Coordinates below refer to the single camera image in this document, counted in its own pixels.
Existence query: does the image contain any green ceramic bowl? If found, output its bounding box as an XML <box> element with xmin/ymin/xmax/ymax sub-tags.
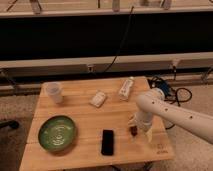
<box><xmin>38</xmin><ymin>115</ymin><xmax>77</xmax><ymax>153</ymax></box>

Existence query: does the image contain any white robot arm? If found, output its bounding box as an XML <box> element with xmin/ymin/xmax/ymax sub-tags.
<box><xmin>129</xmin><ymin>88</ymin><xmax>213</xmax><ymax>144</ymax></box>

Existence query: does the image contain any small white box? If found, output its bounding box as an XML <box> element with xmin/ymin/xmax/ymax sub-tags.
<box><xmin>89</xmin><ymin>90</ymin><xmax>107</xmax><ymax>108</ymax></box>

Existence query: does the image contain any black rectangular phone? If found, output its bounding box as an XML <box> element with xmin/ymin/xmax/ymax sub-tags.
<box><xmin>101</xmin><ymin>130</ymin><xmax>114</xmax><ymax>156</ymax></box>

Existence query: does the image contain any blue power adapter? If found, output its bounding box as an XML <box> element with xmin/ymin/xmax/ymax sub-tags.
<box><xmin>152</xmin><ymin>77</ymin><xmax>170</xmax><ymax>96</ymax></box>

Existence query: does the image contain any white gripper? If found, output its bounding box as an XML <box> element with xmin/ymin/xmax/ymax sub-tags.
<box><xmin>128</xmin><ymin>116</ymin><xmax>153</xmax><ymax>140</ymax></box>

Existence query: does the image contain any clear plastic cup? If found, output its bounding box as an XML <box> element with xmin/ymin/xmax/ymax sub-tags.
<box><xmin>45</xmin><ymin>82</ymin><xmax>63</xmax><ymax>104</ymax></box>

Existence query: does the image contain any black chair base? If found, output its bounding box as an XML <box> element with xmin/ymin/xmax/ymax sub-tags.
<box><xmin>0</xmin><ymin>120</ymin><xmax>19</xmax><ymax>129</ymax></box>

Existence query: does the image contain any black hanging cable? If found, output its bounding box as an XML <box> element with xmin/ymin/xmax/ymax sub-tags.
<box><xmin>103</xmin><ymin>4</ymin><xmax>136</xmax><ymax>74</ymax></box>

